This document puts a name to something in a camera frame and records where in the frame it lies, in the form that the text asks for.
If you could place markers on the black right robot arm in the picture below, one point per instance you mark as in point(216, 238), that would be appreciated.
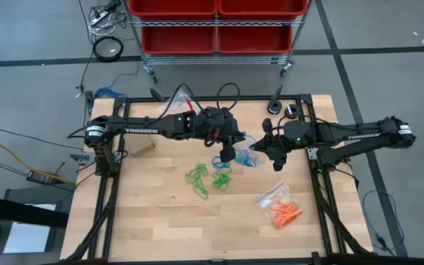
point(363, 136)

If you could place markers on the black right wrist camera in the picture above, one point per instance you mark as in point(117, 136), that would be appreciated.
point(268, 126)

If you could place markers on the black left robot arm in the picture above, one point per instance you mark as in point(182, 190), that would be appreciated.
point(142, 129)

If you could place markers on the black spool white core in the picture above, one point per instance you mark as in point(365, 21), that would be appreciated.
point(274, 107)

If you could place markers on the white power strip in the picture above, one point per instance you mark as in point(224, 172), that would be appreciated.
point(99, 17)

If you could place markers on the red plastic bin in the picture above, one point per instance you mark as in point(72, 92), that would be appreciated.
point(179, 39)
point(256, 39)
point(263, 7)
point(173, 7)

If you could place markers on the black furniture beam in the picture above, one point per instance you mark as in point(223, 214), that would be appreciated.
point(13, 211)

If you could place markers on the small black adapter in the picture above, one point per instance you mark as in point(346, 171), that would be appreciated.
point(90, 101)

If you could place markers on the green rubber band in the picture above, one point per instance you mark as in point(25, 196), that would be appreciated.
point(195, 173)
point(217, 176)
point(201, 191)
point(221, 180)

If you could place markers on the clear plastic zip bag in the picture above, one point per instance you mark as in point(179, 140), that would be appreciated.
point(276, 200)
point(247, 147)
point(177, 105)

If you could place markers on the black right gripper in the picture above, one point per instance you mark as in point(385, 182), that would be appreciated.
point(298, 134)

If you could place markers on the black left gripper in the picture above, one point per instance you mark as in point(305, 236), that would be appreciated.
point(219, 125)

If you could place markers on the black power brick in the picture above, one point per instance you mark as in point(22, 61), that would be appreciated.
point(42, 178)

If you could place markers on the orange rubber band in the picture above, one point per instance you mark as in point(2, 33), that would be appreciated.
point(280, 221)
point(293, 210)
point(285, 217)

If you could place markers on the small cardboard box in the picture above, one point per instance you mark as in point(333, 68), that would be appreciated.
point(142, 147)

